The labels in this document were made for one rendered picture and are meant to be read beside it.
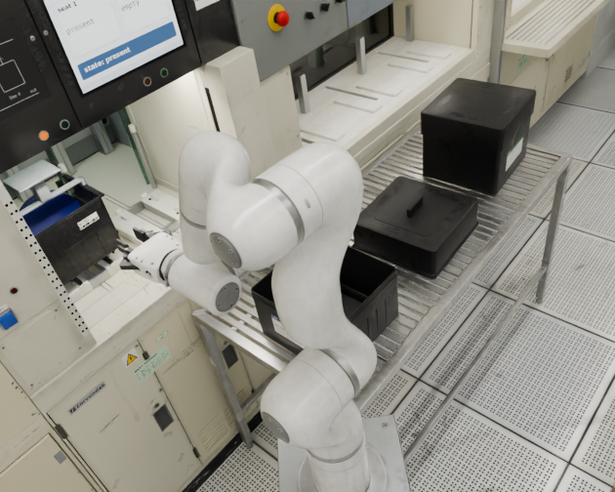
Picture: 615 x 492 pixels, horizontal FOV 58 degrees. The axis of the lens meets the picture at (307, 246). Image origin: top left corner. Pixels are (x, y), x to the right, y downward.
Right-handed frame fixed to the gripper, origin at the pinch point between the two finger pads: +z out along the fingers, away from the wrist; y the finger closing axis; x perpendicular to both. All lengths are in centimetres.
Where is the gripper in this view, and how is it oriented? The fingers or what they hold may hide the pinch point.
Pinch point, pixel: (132, 240)
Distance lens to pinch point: 130.7
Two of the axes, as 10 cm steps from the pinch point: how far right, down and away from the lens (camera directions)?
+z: -7.5, -3.4, 5.6
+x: -1.4, -7.5, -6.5
